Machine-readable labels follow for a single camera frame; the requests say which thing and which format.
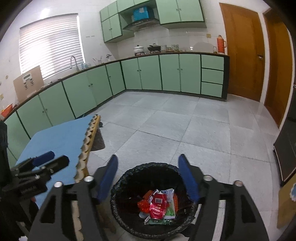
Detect red crinkled plastic wrapper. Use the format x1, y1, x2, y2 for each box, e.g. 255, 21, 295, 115
137, 190, 152, 214

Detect white tissue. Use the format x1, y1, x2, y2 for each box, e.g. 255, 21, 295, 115
161, 188, 175, 203

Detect orange thermos flask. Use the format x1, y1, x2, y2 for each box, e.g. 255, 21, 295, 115
217, 35, 227, 54

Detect green upper kitchen cabinets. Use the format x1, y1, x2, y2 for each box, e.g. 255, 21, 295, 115
100, 0, 206, 43

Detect range hood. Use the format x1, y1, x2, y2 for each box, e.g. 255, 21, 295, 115
123, 19, 160, 32

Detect blue box on hood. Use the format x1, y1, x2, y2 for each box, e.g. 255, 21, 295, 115
133, 6, 151, 21

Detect white window blinds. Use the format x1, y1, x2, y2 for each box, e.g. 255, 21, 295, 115
19, 13, 85, 79

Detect black wok pan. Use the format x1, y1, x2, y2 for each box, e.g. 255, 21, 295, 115
147, 44, 161, 54

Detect green kitchen cabinets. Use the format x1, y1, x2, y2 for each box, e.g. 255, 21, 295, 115
4, 52, 230, 166
100, 0, 206, 43

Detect green lower kitchen cabinets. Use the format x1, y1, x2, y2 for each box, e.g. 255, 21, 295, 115
4, 52, 230, 166

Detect crushed red soda can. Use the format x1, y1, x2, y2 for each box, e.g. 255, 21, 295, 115
149, 190, 168, 219

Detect black trash bin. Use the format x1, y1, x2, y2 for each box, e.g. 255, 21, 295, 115
110, 163, 197, 240

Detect orange foam fruit net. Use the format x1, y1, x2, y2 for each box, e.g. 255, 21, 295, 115
173, 194, 179, 213

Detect blue foam table mat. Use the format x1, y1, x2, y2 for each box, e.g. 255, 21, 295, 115
16, 114, 98, 209

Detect white cooking pot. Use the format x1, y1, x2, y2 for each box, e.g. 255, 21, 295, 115
133, 45, 145, 56

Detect green white paper packet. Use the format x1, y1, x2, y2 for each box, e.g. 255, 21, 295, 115
145, 200, 176, 225

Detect chrome sink faucet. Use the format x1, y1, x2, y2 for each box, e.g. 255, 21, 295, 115
70, 55, 80, 71

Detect brown cardboard box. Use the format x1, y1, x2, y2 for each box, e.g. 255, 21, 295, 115
13, 66, 44, 103

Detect orange plastic basin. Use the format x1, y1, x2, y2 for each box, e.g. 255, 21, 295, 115
1, 104, 13, 118

